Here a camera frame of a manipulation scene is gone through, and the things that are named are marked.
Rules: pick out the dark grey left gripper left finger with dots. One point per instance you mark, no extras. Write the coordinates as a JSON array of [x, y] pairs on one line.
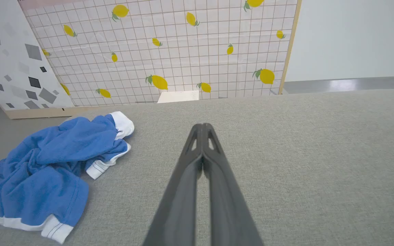
[[178, 201]]

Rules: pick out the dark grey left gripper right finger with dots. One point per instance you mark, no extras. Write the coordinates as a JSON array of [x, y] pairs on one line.
[[227, 205]]

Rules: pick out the blue garment with white trim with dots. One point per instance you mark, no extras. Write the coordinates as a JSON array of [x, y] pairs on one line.
[[43, 171]]

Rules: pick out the grey fabric sofa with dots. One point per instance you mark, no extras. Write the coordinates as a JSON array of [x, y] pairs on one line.
[[286, 164]]

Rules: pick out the lemon print grid panel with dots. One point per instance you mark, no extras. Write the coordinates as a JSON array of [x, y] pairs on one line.
[[169, 51]]

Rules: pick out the grey terrazzo pattern panel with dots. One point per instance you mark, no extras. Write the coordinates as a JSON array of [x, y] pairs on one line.
[[12, 61]]

